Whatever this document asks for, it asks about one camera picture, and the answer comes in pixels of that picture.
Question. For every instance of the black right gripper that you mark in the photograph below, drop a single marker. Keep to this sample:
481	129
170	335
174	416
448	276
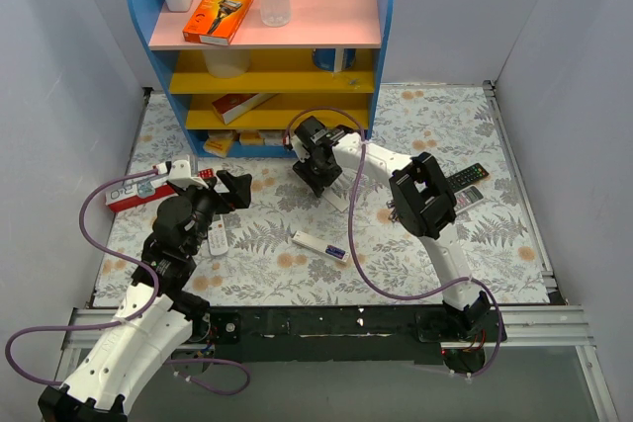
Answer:
316	167

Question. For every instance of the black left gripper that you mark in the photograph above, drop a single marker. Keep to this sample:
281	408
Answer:
218	193

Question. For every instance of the white slim remote control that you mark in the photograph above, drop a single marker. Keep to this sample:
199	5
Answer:
320	246

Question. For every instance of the white remote battery cover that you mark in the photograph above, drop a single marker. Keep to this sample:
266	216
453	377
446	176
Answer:
339	203

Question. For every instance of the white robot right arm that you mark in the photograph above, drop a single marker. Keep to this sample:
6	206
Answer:
422	201

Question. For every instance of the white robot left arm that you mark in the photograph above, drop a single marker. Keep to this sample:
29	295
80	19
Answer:
156	315

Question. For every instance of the red white calculator remote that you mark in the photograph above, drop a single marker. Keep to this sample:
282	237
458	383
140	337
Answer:
206	173

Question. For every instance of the white remote on table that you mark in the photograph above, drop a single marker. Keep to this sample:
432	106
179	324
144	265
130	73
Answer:
217	241

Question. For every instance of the pile of aaa batteries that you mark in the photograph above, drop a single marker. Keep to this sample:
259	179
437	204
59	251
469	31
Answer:
393	215

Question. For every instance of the black tv remote control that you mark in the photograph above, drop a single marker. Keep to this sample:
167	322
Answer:
467	177

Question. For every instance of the grey ac remote control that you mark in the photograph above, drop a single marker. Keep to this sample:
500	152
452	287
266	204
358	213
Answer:
467	199

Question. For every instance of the red white box on shelf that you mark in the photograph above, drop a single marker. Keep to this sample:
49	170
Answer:
230	107

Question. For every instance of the blue wooden shelf unit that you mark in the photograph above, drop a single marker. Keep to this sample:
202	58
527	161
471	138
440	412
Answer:
281	63

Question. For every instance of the blue white can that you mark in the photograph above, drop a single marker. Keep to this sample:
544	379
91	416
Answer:
334	60

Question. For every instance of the red white toothpaste box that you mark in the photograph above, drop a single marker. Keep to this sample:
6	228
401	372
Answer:
138	193

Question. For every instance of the white cup on shelf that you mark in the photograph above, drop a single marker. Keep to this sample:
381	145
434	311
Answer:
227	63

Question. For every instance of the orange razor box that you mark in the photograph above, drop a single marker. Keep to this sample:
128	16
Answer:
216	22

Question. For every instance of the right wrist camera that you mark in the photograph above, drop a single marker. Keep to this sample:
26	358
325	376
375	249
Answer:
292	144

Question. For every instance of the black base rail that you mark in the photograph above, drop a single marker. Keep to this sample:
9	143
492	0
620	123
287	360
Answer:
421	333

